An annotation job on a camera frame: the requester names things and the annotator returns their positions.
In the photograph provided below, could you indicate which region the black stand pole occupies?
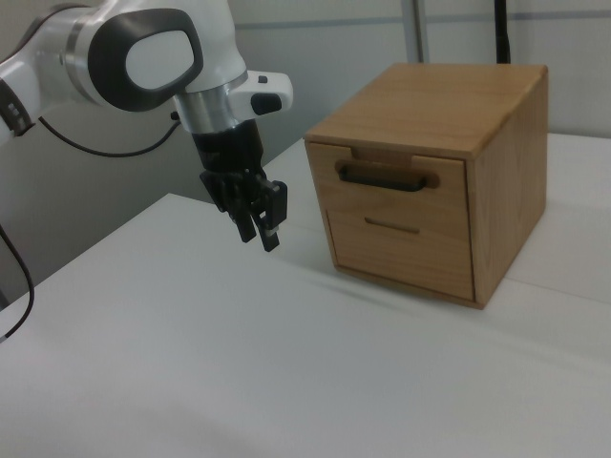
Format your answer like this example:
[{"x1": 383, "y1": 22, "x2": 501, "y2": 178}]
[{"x1": 491, "y1": 0, "x2": 516, "y2": 64}]

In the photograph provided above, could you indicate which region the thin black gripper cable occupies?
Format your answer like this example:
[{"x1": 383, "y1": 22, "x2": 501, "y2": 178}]
[{"x1": 38, "y1": 115, "x2": 181, "y2": 157}]

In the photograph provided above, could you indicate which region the wooden drawer with black handle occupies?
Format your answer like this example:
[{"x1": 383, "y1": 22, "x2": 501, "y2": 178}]
[{"x1": 307, "y1": 141, "x2": 472, "y2": 231}]

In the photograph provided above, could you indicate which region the black metal drawer handle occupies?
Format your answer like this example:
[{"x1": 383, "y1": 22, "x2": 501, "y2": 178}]
[{"x1": 336, "y1": 161, "x2": 429, "y2": 193}]

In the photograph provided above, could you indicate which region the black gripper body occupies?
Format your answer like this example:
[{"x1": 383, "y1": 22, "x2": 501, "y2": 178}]
[{"x1": 192, "y1": 121, "x2": 267, "y2": 177}]

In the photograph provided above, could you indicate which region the wooden drawer with slot pull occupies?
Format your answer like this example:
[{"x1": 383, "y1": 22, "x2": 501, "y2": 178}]
[{"x1": 326, "y1": 208, "x2": 477, "y2": 302}]

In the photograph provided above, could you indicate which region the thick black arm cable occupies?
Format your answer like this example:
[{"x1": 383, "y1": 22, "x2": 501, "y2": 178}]
[{"x1": 0, "y1": 221, "x2": 35, "y2": 344}]

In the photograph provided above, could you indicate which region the grey partition post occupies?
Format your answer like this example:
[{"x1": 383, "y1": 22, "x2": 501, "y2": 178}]
[{"x1": 399, "y1": 0, "x2": 430, "y2": 64}]

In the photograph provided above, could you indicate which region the wooden two-drawer cabinet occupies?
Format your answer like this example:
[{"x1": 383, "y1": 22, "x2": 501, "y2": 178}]
[{"x1": 304, "y1": 61, "x2": 550, "y2": 311}]

